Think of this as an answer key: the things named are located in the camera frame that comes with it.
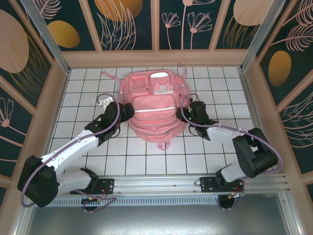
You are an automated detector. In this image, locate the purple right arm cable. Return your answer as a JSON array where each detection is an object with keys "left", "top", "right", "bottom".
[{"left": 180, "top": 93, "right": 284, "bottom": 211}]

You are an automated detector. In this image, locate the pink student backpack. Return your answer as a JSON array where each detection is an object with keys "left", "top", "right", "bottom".
[{"left": 101, "top": 63, "right": 200, "bottom": 151}]

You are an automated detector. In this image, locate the aluminium frame post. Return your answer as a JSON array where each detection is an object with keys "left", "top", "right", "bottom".
[
  {"left": 239, "top": 0, "right": 285, "bottom": 72},
  {"left": 21, "top": 0, "right": 72, "bottom": 74}
]

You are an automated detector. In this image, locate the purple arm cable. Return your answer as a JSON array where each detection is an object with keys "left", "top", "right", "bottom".
[
  {"left": 20, "top": 93, "right": 122, "bottom": 213},
  {"left": 180, "top": 93, "right": 284, "bottom": 211}
]

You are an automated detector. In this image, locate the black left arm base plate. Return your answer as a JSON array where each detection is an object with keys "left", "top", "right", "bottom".
[{"left": 88, "top": 177, "right": 115, "bottom": 195}]

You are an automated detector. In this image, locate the aluminium side rail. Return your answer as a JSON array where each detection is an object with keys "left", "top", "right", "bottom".
[{"left": 237, "top": 68, "right": 279, "bottom": 176}]

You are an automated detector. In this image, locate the aluminium mounting rail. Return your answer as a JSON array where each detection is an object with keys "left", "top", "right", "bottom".
[{"left": 23, "top": 173, "right": 293, "bottom": 196}]

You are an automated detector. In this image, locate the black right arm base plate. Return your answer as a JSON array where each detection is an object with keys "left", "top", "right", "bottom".
[{"left": 200, "top": 176, "right": 245, "bottom": 194}]

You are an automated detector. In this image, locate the grey metal sheet panel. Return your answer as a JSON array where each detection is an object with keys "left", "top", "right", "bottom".
[{"left": 14, "top": 193, "right": 304, "bottom": 235}]

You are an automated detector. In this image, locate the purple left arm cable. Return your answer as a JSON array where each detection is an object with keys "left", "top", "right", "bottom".
[{"left": 20, "top": 93, "right": 122, "bottom": 213}]

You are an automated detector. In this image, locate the slotted grey cable duct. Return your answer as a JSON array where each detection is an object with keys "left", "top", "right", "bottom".
[{"left": 48, "top": 197, "right": 243, "bottom": 207}]

